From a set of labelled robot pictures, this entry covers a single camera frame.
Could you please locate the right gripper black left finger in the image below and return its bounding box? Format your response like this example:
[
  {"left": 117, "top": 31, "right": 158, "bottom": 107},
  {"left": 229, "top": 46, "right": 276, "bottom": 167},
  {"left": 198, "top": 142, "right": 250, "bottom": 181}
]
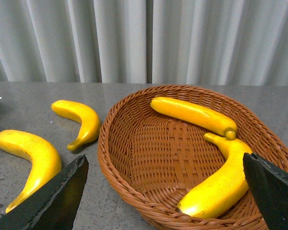
[{"left": 0, "top": 155, "right": 89, "bottom": 230}]

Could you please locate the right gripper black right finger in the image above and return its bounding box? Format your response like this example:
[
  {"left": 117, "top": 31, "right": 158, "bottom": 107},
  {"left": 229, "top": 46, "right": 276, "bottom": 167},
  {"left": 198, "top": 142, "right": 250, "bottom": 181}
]
[{"left": 243, "top": 153, "right": 288, "bottom": 230}]

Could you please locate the yellow banana near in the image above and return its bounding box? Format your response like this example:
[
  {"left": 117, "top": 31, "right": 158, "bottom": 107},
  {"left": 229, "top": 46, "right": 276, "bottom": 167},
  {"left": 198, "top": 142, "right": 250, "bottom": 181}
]
[{"left": 0, "top": 129, "right": 62, "bottom": 213}]

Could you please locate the curved yellow banana in basket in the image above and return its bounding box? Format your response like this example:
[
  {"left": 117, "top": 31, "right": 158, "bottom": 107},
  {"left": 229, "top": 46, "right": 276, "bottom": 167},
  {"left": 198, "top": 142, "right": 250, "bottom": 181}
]
[{"left": 176, "top": 133, "right": 252, "bottom": 219}]

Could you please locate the yellow banana far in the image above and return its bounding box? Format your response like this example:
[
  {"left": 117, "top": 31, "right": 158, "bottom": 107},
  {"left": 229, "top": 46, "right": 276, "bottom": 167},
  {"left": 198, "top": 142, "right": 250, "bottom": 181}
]
[{"left": 51, "top": 100, "right": 101, "bottom": 151}]

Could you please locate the brown wicker basket with bananas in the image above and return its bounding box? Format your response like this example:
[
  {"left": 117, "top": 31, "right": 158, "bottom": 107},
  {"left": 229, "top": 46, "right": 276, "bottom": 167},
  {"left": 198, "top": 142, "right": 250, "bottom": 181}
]
[{"left": 98, "top": 85, "right": 288, "bottom": 230}]

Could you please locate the straight yellow banana in basket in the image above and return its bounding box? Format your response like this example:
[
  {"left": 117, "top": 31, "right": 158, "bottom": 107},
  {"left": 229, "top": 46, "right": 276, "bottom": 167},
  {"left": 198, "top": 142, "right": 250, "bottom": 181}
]
[{"left": 150, "top": 97, "right": 238, "bottom": 140}]

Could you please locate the white pleated curtain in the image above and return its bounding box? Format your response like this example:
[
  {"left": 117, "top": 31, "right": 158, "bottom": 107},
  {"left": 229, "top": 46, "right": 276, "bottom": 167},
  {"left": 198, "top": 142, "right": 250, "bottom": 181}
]
[{"left": 0, "top": 0, "right": 288, "bottom": 86}]

